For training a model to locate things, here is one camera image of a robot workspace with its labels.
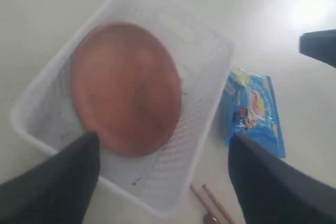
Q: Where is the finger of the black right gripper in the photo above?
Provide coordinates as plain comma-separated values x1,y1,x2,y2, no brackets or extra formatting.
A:
299,29,336,68

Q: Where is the blue Lay's chips bag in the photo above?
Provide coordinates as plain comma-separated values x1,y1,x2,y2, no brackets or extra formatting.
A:
220,68,286,158

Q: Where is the brown wooden plate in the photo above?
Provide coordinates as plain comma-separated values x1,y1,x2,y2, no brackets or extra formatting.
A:
71,23,182,157

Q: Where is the light wooden chopstick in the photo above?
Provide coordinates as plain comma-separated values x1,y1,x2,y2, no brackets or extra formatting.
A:
202,184,236,224
190,184,217,218

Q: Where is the dark red wooden spoon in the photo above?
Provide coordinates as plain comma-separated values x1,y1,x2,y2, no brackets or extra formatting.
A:
203,215,218,224

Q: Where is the white perforated plastic basket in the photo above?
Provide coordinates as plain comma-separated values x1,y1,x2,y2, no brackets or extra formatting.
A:
11,0,233,217

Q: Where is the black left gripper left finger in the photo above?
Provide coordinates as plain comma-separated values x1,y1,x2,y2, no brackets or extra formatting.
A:
1,132,100,223

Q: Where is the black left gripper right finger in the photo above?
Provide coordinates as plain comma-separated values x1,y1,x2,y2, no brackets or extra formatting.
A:
228,133,335,223

